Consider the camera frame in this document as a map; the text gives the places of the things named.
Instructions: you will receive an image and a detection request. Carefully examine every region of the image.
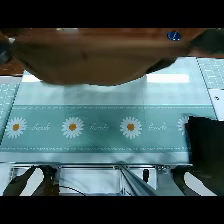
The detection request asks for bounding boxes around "blue round object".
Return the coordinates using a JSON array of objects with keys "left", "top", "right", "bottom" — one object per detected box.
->
[{"left": 167, "top": 30, "right": 183, "bottom": 42}]

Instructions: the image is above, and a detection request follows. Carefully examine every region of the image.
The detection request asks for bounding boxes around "brown T-shirt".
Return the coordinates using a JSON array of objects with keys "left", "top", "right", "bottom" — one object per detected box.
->
[{"left": 8, "top": 28, "right": 208, "bottom": 87}]

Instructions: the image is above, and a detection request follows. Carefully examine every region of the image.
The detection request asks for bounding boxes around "black cable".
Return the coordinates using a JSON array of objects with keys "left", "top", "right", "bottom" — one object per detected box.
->
[{"left": 58, "top": 184, "right": 88, "bottom": 196}]

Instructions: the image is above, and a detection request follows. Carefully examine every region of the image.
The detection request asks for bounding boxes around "white paper sheet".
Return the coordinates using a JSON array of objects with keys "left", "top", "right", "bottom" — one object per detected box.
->
[{"left": 211, "top": 88, "right": 224, "bottom": 122}]

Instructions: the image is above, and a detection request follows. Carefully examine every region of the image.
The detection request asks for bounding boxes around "silver frame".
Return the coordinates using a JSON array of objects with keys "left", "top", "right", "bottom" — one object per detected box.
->
[{"left": 9, "top": 162, "right": 188, "bottom": 197}]

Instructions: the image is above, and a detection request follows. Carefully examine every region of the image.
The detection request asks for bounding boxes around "black garment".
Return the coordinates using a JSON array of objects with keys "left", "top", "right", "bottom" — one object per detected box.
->
[{"left": 184, "top": 114, "right": 224, "bottom": 174}]

